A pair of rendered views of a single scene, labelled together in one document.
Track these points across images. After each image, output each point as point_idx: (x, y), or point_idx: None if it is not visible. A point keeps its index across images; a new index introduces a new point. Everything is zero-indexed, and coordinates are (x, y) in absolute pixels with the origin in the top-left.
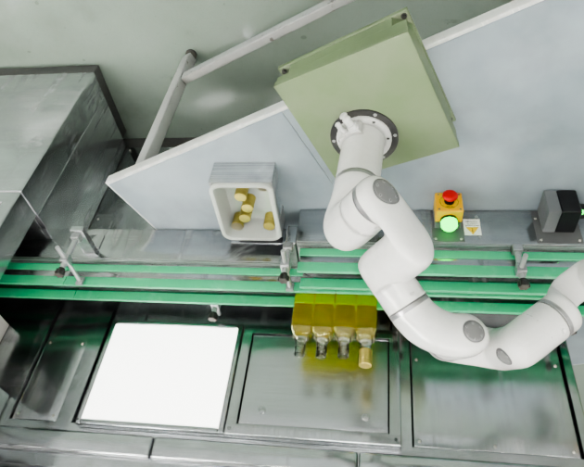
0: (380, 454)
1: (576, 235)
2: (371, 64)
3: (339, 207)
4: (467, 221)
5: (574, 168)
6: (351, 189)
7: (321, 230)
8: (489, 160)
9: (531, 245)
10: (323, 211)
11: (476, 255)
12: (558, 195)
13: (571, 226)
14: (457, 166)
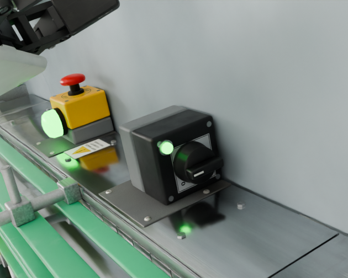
0: None
1: (158, 210)
2: None
3: None
4: (95, 143)
5: (195, 49)
6: None
7: (5, 108)
8: (107, 20)
9: (90, 193)
10: (37, 99)
11: (40, 181)
12: (176, 113)
13: (154, 183)
14: (89, 31)
